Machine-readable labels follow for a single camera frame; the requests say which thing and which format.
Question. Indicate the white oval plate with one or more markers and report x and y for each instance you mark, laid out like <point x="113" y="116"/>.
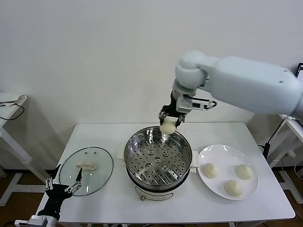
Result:
<point x="225" y="156"/>

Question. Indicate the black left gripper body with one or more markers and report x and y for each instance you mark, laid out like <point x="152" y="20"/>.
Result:
<point x="58" y="191"/>

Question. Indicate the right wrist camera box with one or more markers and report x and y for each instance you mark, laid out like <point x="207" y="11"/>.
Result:
<point x="187" y="104"/>

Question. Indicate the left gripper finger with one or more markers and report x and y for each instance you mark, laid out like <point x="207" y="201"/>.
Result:
<point x="79" y="177"/>
<point x="49" y="183"/>

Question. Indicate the copper cooker knob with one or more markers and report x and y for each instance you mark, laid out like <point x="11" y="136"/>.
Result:
<point x="142" y="198"/>

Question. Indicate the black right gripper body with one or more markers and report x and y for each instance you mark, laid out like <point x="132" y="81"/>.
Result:
<point x="174" y="108"/>

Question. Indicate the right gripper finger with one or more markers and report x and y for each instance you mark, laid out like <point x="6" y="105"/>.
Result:
<point x="162" y="117"/>
<point x="180" y="119"/>

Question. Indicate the white cloth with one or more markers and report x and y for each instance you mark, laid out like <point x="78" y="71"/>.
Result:
<point x="11" y="97"/>

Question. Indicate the steel steamer pot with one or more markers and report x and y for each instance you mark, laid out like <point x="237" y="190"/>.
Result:
<point x="131" y="144"/>

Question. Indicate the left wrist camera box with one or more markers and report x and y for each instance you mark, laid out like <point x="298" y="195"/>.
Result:
<point x="22" y="222"/>

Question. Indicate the white steamed baozi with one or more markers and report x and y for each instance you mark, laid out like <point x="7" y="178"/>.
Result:
<point x="233" y="188"/>
<point x="168" y="127"/>
<point x="243" y="171"/>
<point x="209" y="170"/>

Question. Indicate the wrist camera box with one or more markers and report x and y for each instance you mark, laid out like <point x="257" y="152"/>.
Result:
<point x="22" y="222"/>
<point x="187" y="104"/>

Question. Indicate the dark grey laptop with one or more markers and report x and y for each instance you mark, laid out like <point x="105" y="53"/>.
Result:
<point x="300" y="69"/>

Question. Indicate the round glass pot lid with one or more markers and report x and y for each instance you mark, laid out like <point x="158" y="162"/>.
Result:
<point x="94" y="184"/>

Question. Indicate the white side table with laptop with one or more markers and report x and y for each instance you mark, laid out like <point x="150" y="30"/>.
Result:
<point x="296" y="127"/>

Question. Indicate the perforated steel steamer tray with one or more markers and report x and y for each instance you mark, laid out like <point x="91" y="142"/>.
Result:
<point x="157" y="159"/>

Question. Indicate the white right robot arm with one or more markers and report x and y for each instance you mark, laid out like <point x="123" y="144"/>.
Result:
<point x="236" y="78"/>

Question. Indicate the white electric cooker base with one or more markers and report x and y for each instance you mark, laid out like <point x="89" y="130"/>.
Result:
<point x="154" y="194"/>

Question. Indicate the white side table with cloth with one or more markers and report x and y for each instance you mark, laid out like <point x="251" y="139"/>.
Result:
<point x="9" y="113"/>

